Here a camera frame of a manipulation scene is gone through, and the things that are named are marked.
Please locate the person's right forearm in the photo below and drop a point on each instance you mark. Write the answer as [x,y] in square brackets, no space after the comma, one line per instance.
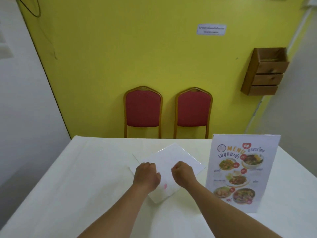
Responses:
[227,215]

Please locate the person's left hand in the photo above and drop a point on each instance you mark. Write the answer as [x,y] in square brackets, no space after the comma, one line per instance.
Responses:
[146,177]

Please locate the person's right hand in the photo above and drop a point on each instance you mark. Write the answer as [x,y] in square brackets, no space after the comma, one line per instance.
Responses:
[184,174]

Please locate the menu with red lanterns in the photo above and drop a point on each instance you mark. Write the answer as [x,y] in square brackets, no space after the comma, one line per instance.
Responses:
[175,156]

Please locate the menu with large food photos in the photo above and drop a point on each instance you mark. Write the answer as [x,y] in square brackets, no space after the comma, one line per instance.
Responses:
[240,171]

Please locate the red padded gold-framed chair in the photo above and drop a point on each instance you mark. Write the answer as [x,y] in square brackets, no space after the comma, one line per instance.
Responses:
[193,109]
[143,109]

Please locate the person's left forearm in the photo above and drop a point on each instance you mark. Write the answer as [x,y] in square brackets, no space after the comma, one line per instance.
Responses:
[119,215]

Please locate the wooden wall box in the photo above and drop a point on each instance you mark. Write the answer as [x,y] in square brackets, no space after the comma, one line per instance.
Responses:
[267,79]

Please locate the white paper wall sign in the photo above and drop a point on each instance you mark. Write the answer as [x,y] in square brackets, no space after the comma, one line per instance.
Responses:
[211,29]

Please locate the table with white tablecloth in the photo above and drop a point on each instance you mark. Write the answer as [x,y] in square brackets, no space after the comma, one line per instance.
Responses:
[74,183]

